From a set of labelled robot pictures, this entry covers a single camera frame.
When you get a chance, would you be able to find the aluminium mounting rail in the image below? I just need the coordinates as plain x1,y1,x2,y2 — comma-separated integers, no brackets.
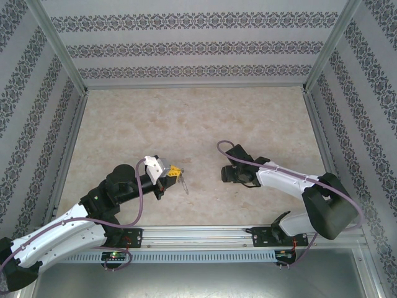
30,225,367,250

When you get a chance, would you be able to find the grey metal sheet panel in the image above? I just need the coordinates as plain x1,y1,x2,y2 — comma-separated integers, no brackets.
18,245,381,298

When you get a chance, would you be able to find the aluminium table side rail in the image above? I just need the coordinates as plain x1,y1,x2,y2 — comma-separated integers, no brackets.
301,90,354,225
42,92,90,228

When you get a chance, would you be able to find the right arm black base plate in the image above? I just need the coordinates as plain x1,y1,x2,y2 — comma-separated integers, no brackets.
251,225,310,248

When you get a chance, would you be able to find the grey carabiner keyring organizer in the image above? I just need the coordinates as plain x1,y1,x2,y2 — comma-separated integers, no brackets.
177,166,190,196

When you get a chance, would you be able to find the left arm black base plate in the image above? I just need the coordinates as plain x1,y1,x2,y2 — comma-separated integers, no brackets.
102,227,144,250

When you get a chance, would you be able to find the aluminium frame crossbeam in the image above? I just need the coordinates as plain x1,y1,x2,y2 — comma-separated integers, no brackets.
83,81,307,91

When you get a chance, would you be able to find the slotted grey cable duct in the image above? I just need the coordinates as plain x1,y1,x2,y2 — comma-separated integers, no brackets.
42,250,277,264

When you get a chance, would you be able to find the aluminium frame post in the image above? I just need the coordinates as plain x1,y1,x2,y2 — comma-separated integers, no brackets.
301,0,364,93
24,0,90,94

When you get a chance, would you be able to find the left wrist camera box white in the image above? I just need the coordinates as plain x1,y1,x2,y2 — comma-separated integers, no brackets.
143,155,172,183

